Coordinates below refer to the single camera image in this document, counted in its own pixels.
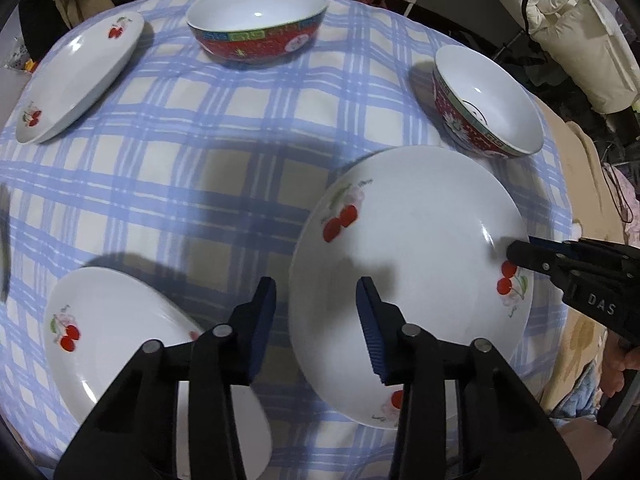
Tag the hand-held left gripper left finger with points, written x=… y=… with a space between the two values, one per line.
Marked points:
x=265 y=320

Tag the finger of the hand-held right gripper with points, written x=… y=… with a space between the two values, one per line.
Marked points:
x=547 y=243
x=525 y=255

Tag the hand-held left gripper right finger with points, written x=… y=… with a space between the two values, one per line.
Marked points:
x=372 y=330

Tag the white cherry print plate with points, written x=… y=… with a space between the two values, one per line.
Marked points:
x=425 y=240
x=115 y=320
x=80 y=75

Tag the small red patterned bowl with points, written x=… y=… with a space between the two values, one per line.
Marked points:
x=490 y=95

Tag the large red patterned bowl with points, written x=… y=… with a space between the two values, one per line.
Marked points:
x=255 y=10

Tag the person's right hand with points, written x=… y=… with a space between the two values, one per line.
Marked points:
x=615 y=370

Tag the pink cloth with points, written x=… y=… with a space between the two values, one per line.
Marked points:
x=632 y=210

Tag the light blue fluffy cloth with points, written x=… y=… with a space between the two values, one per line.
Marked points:
x=580 y=395

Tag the person's leg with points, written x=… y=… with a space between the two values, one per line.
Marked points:
x=580 y=445

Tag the blue checked cloth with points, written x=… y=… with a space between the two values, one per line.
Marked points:
x=200 y=170

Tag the dark object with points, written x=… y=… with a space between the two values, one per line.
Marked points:
x=4 y=245

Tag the yellow snack bags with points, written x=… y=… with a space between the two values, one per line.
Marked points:
x=29 y=65

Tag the black hanging garment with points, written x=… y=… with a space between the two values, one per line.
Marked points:
x=37 y=15

